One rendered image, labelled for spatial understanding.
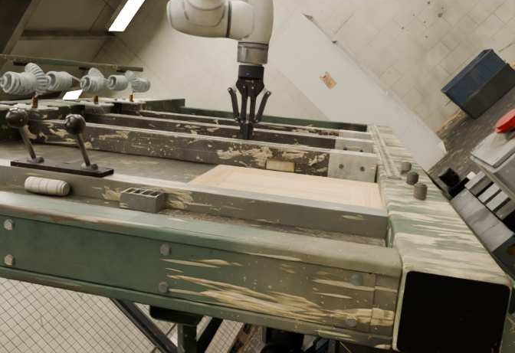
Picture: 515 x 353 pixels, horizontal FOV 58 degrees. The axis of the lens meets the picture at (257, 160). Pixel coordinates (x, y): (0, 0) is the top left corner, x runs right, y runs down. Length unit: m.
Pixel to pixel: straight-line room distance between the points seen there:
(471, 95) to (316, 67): 1.61
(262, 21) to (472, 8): 5.12
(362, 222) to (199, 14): 0.73
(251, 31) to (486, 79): 4.18
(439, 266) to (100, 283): 0.44
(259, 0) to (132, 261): 0.87
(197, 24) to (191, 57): 5.64
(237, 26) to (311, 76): 3.69
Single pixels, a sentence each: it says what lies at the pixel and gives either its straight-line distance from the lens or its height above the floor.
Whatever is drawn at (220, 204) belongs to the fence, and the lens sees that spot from 0.85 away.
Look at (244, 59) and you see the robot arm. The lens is 1.33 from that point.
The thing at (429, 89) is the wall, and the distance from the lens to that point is 6.31.
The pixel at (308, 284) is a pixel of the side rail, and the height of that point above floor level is 0.97.
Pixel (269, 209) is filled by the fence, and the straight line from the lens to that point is 0.83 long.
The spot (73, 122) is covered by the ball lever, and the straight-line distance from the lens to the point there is 0.90.
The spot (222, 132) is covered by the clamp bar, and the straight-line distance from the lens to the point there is 1.68.
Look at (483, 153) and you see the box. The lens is 0.63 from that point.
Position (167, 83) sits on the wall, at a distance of 7.15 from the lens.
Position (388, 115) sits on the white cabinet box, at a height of 0.68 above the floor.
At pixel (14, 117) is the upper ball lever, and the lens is 0.97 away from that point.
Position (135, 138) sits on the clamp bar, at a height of 1.45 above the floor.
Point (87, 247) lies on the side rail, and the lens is 0.68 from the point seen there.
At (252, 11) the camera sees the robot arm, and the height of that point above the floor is 1.44.
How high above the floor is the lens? 1.09
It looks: 3 degrees up
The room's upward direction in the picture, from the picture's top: 45 degrees counter-clockwise
